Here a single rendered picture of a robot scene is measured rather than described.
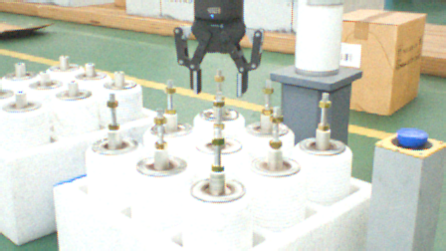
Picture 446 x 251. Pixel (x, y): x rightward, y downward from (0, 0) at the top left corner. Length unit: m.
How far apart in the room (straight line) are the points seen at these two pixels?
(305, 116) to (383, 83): 0.80
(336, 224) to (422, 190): 0.16
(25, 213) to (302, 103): 0.59
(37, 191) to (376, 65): 1.21
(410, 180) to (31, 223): 0.74
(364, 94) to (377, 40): 0.19
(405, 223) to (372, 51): 1.22
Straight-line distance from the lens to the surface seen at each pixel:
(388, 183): 0.82
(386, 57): 1.97
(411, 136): 0.80
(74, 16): 4.04
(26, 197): 1.19
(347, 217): 0.93
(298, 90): 1.21
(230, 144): 0.95
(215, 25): 0.89
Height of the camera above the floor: 0.58
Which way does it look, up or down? 19 degrees down
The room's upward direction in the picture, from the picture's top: straight up
